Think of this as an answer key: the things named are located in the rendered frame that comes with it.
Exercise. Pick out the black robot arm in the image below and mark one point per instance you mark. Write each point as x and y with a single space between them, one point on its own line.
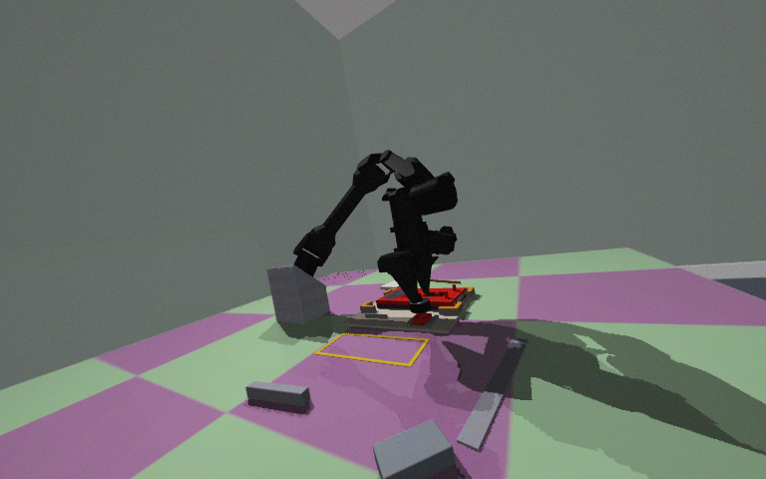
423 194

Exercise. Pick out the grey wheel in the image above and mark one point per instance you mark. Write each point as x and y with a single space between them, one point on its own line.
421 307

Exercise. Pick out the yellow rectangular outline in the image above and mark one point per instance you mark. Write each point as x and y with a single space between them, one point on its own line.
373 360

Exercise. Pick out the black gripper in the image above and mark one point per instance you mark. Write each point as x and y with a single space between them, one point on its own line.
406 266

